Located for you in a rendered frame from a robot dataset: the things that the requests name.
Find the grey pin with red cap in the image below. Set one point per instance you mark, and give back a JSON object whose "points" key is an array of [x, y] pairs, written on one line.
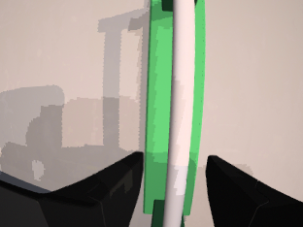
{"points": [[181, 110]]}

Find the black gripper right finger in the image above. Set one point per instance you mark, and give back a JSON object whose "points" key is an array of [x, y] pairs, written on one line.
{"points": [[239, 200]]}

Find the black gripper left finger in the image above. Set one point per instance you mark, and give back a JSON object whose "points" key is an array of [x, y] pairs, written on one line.
{"points": [[106, 199]]}

